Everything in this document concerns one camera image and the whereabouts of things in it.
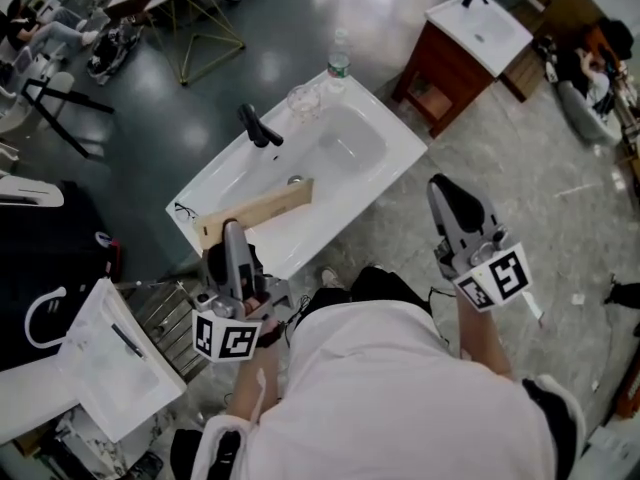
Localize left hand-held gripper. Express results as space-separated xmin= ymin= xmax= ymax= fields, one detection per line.
xmin=192 ymin=219 xmax=296 ymax=364

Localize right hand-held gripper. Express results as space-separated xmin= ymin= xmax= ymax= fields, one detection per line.
xmin=427 ymin=173 xmax=534 ymax=314

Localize clear glass cup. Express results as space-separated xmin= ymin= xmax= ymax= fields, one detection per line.
xmin=286 ymin=83 xmax=322 ymax=119

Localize person's right forearm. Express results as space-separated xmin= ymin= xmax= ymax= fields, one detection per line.
xmin=457 ymin=295 xmax=515 ymax=382

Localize person's left forearm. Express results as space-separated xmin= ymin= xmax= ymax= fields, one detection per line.
xmin=224 ymin=340 xmax=281 ymax=422

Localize person's left hand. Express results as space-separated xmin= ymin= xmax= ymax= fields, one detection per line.
xmin=242 ymin=282 xmax=274 ymax=319

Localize black-rimmed eyeglasses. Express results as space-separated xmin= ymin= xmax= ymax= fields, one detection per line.
xmin=173 ymin=201 xmax=200 ymax=224

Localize grey metal grille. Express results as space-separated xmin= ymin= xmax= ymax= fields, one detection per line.
xmin=119 ymin=281 xmax=212 ymax=385

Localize person's black trousers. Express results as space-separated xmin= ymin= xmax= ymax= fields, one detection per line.
xmin=298 ymin=266 xmax=432 ymax=317

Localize large white sink basin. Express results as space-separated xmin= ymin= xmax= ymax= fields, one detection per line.
xmin=166 ymin=70 xmax=429 ymax=282

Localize thin black bar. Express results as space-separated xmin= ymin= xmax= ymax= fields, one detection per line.
xmin=110 ymin=322 xmax=147 ymax=360

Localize brown wooden sink cabinet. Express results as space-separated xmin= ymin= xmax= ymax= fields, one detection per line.
xmin=391 ymin=20 xmax=497 ymax=139

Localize curved black faucet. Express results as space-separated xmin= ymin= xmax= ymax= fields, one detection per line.
xmin=236 ymin=102 xmax=285 ymax=149

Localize white rectangular sink basin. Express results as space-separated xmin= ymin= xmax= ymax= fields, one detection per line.
xmin=55 ymin=277 xmax=189 ymax=444

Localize black bin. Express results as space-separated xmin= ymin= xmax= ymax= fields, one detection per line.
xmin=0 ymin=181 xmax=122 ymax=372

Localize small white sink basin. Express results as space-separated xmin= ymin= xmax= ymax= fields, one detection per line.
xmin=424 ymin=0 xmax=534 ymax=78

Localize person's white shirt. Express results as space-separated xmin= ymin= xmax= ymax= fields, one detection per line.
xmin=189 ymin=300 xmax=587 ymax=480

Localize white u-shaped pipe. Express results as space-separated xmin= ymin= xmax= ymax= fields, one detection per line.
xmin=24 ymin=286 xmax=69 ymax=350

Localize clear plastic water bottle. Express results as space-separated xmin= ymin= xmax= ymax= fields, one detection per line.
xmin=326 ymin=28 xmax=352 ymax=94

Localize white curved panel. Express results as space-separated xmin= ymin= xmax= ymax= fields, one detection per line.
xmin=0 ymin=174 xmax=65 ymax=209

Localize black bag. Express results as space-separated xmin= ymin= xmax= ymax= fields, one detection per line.
xmin=86 ymin=21 xmax=140 ymax=85

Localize black wrist strap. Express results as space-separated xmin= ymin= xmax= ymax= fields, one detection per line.
xmin=255 ymin=321 xmax=285 ymax=350

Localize black frame stand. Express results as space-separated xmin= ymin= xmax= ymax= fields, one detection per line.
xmin=21 ymin=76 xmax=116 ymax=159

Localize gold wire table frame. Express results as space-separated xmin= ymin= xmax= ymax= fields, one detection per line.
xmin=143 ymin=0 xmax=247 ymax=87

